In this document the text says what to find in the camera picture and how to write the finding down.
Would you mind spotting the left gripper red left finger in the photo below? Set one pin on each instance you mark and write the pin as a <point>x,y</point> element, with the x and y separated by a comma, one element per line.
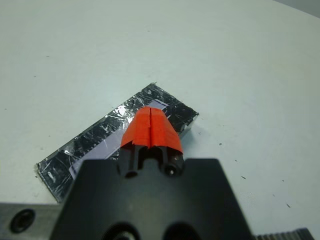
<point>137,130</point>

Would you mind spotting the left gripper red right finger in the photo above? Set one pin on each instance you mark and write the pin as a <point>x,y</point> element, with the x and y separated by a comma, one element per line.
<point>163,132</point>

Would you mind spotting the black rectangular box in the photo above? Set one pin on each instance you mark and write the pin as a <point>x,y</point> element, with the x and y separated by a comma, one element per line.
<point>100,135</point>

